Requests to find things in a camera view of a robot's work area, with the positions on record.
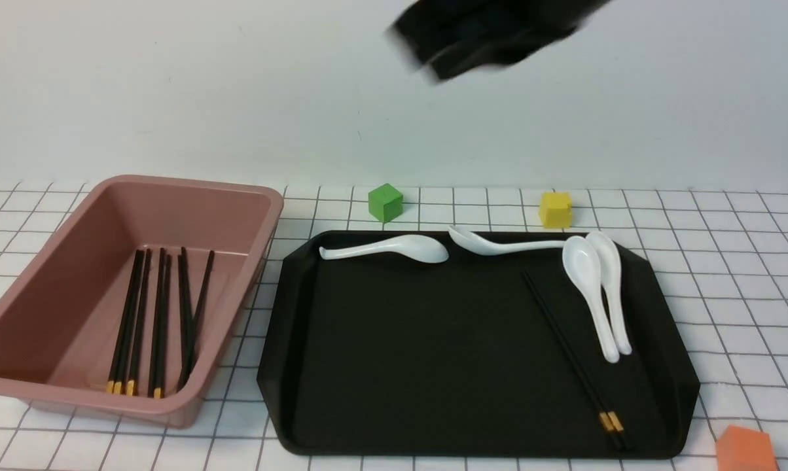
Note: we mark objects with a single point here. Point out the pink plastic bin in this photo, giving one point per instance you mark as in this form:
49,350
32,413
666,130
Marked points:
59,320

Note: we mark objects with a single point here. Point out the black chopstick in bin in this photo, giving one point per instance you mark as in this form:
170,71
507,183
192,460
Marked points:
113,384
162,324
156,324
199,310
139,328
185,315
126,350

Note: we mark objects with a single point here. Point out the white checkered tablecloth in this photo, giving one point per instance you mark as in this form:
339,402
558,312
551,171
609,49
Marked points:
722,258

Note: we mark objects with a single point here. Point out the black serving tray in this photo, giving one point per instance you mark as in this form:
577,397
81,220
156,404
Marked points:
477,356

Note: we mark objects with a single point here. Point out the yellow cube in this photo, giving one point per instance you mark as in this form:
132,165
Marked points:
555,210

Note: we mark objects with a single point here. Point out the white ceramic spoon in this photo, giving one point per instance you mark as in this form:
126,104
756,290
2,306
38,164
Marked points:
477,244
583,268
422,248
611,281

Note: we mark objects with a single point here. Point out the green cube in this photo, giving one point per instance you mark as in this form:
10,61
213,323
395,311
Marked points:
385,203

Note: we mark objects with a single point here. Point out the black chopstick on tray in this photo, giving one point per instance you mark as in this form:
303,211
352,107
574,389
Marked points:
580,360
567,360

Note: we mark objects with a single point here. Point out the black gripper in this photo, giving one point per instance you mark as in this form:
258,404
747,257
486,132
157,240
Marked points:
451,38

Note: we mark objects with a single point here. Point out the orange cube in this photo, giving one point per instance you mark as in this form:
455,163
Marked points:
742,448

